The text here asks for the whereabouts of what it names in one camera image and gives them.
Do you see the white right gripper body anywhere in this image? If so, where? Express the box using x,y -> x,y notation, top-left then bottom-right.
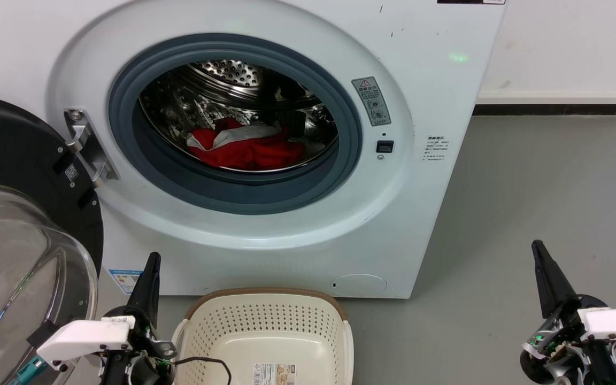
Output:
520,298 -> 616,385

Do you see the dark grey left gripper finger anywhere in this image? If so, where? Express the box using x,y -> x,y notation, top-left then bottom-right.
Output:
126,252 -> 162,328

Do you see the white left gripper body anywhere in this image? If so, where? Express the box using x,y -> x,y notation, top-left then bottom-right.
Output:
37,315 -> 176,385

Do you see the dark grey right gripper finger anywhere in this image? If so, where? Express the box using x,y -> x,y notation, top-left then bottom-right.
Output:
532,240 -> 579,319

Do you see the cream plastic laundry basket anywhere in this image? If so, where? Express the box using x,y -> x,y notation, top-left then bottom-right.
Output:
171,288 -> 355,385

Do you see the printed product label sticker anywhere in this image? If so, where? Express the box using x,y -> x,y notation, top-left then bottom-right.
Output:
252,363 -> 297,385

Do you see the red and white garment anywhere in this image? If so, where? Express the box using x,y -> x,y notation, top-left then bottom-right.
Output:
187,119 -> 306,171

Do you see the black glass washer door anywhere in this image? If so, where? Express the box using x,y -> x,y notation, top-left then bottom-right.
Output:
0,94 -> 104,385

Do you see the stainless steel washing machine drum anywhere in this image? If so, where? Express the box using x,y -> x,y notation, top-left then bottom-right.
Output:
138,59 -> 339,173

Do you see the blue energy label sticker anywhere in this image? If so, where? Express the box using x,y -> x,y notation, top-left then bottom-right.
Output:
108,269 -> 143,295

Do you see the grey rubber door gasket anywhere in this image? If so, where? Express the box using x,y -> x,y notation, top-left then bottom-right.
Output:
108,33 -> 363,215

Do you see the white front-load washing machine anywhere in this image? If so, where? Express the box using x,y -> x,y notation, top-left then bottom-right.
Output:
0,0 -> 507,299

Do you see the silver metal door hinge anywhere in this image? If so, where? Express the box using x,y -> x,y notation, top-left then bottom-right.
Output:
64,108 -> 120,189

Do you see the white text label sticker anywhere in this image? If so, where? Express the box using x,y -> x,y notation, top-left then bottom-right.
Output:
423,135 -> 451,163

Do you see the round white filter cover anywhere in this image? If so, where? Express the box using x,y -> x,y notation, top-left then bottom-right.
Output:
330,274 -> 388,295

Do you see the grey warning sticker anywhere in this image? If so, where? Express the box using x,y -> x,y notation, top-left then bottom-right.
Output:
351,76 -> 392,127

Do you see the teal cable connector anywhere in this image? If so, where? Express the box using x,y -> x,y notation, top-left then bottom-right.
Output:
11,357 -> 48,385

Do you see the thin black cable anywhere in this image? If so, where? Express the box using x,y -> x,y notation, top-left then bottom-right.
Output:
172,357 -> 233,385

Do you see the white wall baseboard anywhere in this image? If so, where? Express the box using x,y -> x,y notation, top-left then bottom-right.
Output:
473,90 -> 616,116

